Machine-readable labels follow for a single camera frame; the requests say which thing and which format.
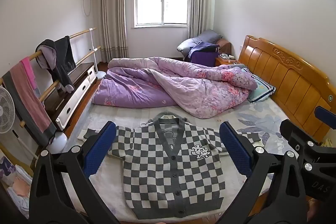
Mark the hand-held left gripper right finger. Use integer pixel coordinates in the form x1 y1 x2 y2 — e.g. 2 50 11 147
219 121 308 224

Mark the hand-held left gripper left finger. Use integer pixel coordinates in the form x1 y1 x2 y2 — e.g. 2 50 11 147
29 121 122 224

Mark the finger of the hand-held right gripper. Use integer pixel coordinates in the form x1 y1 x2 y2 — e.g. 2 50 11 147
314 105 336 130
280 119 316 159

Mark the grey white checkered cardigan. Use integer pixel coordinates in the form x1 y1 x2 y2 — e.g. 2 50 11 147
83 112 260 219

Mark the pile of clothes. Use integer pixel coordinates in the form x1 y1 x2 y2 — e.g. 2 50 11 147
0 156 33 216

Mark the white fluffy blanket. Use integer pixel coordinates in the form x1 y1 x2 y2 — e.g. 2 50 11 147
62 106 265 216

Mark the leaf print bed sheet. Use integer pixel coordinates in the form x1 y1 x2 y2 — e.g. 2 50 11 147
56 102 292 216

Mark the white round fan base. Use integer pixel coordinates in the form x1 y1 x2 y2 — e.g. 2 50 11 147
49 132 68 154

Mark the wooden headboard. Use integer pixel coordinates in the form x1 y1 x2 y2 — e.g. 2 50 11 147
238 35 332 142

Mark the light blue pillow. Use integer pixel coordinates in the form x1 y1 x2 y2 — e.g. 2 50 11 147
240 67 277 104

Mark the dark white cabinet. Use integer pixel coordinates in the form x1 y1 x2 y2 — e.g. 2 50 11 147
45 62 97 131

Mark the purple floral quilt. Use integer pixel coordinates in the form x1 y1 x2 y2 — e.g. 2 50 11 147
91 56 258 119

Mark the wooden nightstand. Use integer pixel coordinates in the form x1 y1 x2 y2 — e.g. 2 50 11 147
215 53 246 67

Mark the pink grey towel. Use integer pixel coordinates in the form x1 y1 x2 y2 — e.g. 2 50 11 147
2 56 57 140

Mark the black jacket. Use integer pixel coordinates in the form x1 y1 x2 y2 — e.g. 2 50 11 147
35 35 77 94

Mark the chair with piled bedding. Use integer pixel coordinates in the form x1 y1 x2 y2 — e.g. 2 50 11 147
188 42 219 67

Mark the white fan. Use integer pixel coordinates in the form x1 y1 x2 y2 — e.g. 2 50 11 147
0 86 16 134

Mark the brown armchair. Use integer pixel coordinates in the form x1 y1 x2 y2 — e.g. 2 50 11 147
217 39 232 55

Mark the wooden barre rack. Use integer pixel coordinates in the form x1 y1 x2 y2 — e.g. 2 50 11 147
0 28 105 130

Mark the grey blue pillow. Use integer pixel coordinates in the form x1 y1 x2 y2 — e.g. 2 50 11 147
197 30 223 44
177 38 200 53

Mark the grey striped curtain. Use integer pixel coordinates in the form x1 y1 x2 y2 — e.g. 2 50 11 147
189 0 216 39
98 0 129 63

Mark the window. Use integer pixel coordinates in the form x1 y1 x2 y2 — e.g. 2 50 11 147
133 0 190 28

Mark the white power cord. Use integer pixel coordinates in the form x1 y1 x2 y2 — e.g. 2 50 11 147
81 0 91 16

